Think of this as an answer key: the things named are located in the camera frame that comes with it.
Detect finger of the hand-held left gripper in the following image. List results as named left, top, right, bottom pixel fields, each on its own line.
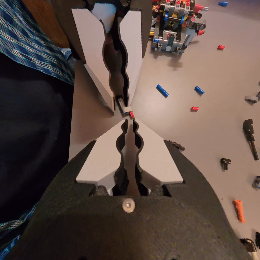
left=71, top=8, right=116, bottom=114
left=116, top=10, right=143, bottom=106

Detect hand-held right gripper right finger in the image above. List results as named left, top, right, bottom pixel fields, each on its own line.
left=132, top=118, right=184, bottom=196

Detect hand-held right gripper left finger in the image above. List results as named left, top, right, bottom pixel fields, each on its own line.
left=76, top=119, right=130, bottom=196

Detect light grey lego connector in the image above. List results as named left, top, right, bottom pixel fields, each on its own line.
left=116, top=95, right=133, bottom=115

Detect black lego pin connector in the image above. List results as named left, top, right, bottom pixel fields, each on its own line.
left=168, top=140, right=186, bottom=151

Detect multicoloured lego model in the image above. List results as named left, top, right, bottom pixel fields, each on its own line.
left=150, top=0, right=209, bottom=55

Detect small black lego connector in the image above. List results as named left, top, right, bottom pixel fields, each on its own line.
left=220, top=158, right=232, bottom=170

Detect orange lego piece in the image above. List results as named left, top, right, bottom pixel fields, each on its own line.
left=233, top=199, right=246, bottom=223

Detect long black lego piece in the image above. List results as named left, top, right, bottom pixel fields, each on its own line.
left=243, top=119, right=260, bottom=161

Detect grey curved lego piece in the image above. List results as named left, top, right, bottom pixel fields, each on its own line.
left=244, top=91, right=260, bottom=104

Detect person in plaid shirt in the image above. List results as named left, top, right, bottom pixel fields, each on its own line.
left=0, top=0, right=75, bottom=260

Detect person's dark trousers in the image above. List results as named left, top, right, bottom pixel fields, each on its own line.
left=0, top=52, right=74, bottom=226

